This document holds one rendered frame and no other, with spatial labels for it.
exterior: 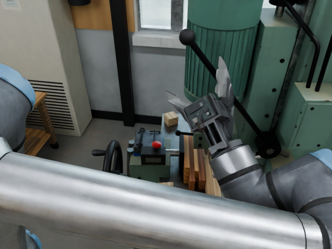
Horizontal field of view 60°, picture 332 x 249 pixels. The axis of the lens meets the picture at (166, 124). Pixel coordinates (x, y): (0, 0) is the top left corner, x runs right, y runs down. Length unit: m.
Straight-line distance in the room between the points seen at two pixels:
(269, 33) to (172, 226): 0.51
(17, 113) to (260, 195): 0.44
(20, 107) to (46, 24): 1.67
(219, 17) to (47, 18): 1.60
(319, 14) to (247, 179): 0.38
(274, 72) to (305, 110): 0.13
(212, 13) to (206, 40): 0.06
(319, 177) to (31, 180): 0.42
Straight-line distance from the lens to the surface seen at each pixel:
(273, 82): 0.80
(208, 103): 0.58
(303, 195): 0.52
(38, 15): 2.16
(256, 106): 0.83
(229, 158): 0.57
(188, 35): 0.61
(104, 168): 0.99
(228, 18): 0.68
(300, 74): 0.77
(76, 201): 0.36
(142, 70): 2.38
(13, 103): 0.51
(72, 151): 2.50
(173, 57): 2.28
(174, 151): 1.00
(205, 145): 0.94
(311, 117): 0.74
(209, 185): 0.93
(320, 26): 0.72
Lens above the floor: 1.65
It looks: 39 degrees down
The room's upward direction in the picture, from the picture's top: straight up
